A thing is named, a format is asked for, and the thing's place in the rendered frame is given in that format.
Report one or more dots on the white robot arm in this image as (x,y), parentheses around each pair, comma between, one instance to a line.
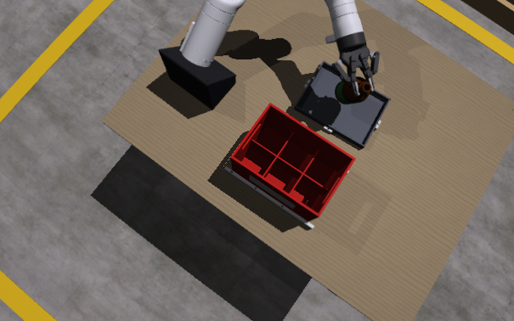
(206,34)

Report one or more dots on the brown bottle with green label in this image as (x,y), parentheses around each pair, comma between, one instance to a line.
(345,95)

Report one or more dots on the red divided crate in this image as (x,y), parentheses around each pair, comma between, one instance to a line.
(279,155)

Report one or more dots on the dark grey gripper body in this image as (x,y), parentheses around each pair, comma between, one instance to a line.
(346,46)

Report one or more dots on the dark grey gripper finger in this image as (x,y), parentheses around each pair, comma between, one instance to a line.
(369,71)
(337,66)

